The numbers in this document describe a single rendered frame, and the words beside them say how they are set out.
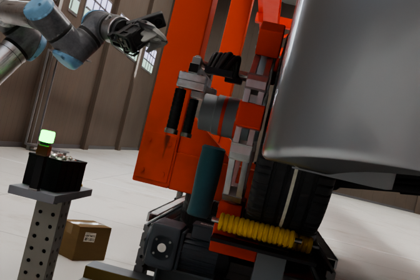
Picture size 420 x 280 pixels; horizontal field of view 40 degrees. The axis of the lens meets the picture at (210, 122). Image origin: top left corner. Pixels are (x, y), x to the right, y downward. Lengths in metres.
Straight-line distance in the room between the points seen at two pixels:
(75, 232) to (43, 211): 0.83
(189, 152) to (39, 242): 0.70
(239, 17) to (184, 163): 2.22
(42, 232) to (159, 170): 0.54
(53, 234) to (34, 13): 0.88
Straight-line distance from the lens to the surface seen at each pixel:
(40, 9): 1.78
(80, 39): 1.82
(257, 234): 1.85
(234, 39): 4.44
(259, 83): 1.73
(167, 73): 2.47
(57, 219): 2.26
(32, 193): 2.08
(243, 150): 1.71
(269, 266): 1.96
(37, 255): 2.31
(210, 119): 1.93
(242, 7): 4.49
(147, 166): 2.46
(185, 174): 2.44
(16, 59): 2.33
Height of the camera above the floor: 0.75
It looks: 2 degrees up
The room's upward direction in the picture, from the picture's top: 13 degrees clockwise
